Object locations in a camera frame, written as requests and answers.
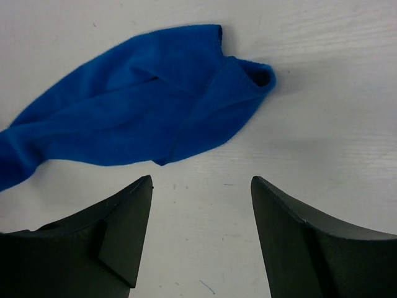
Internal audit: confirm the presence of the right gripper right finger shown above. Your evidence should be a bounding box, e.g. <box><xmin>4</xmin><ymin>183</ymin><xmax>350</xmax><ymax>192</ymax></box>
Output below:
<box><xmin>251</xmin><ymin>176</ymin><xmax>396</xmax><ymax>297</ymax></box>

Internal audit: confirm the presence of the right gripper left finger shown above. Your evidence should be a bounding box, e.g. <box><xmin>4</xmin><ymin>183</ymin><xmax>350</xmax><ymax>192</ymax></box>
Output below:
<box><xmin>1</xmin><ymin>176</ymin><xmax>153</xmax><ymax>297</ymax></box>

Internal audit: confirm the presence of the blue towel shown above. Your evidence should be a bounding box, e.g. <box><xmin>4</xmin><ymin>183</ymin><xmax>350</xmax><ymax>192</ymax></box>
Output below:
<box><xmin>1</xmin><ymin>24</ymin><xmax>276</xmax><ymax>190</ymax></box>

